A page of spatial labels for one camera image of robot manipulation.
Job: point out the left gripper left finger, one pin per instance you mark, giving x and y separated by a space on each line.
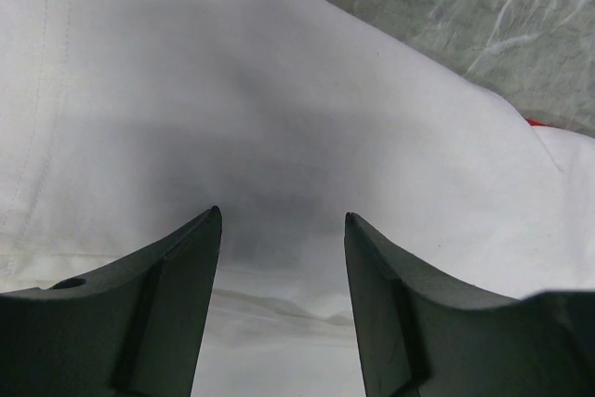
133 327

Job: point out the folded red t shirt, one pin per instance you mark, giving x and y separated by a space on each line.
536 123

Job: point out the white t shirt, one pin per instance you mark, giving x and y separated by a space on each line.
123 119

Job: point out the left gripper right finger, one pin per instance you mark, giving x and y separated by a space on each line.
423 332

